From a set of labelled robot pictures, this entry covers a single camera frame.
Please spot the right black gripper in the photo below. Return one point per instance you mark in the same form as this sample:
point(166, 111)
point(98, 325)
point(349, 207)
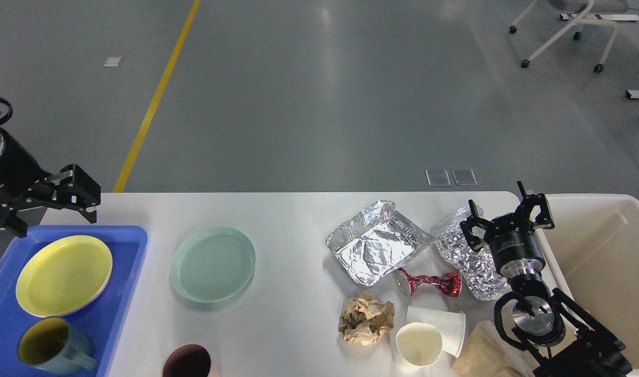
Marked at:
point(518, 248)

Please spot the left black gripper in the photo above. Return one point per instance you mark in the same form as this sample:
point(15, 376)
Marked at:
point(20, 173)

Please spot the dark teal mug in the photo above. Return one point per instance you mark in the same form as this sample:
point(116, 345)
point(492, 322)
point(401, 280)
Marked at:
point(53, 345)

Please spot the mint green plate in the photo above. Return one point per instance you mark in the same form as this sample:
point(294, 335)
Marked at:
point(212, 265)

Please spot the pink ribbed mug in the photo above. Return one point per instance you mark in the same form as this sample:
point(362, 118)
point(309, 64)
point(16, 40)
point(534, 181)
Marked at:
point(188, 360)

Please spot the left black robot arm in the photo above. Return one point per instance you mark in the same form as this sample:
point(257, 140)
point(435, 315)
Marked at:
point(25, 185)

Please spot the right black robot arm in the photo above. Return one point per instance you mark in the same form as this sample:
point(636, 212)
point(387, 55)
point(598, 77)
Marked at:
point(559, 334)

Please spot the crumpled aluminium foil sheet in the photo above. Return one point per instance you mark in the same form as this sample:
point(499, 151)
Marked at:
point(477, 268)

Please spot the right floor plate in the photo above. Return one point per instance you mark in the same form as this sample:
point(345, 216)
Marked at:
point(465, 177)

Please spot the floor plate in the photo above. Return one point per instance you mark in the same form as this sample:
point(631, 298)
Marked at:
point(465, 177)
point(438, 178)

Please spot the yellow plate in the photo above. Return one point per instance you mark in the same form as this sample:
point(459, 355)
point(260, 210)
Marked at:
point(64, 276)

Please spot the crushed red can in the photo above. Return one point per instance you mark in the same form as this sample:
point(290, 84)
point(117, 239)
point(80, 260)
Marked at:
point(449, 284)

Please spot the beige plastic bin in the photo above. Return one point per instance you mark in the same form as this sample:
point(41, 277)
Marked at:
point(593, 255)

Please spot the left floor plate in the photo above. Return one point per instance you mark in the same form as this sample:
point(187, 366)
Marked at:
point(438, 178)

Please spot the lying white paper cup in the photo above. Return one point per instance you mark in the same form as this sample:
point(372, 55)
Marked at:
point(451, 325)

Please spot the blue plastic tray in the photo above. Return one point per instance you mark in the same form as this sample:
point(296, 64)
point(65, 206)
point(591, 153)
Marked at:
point(101, 320)

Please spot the brown paper bag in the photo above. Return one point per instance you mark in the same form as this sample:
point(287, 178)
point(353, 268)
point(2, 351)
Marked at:
point(483, 354)

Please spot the square aluminium foil tray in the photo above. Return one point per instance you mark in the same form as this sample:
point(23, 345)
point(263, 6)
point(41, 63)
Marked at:
point(375, 242)

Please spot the white floor label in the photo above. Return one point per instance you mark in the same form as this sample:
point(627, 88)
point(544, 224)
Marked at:
point(112, 62)

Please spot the crumpled brown paper ball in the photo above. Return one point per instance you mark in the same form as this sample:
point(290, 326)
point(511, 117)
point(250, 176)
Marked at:
point(364, 320)

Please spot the white rolling chair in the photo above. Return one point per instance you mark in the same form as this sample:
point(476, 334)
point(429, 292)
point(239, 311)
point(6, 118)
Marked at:
point(584, 13)

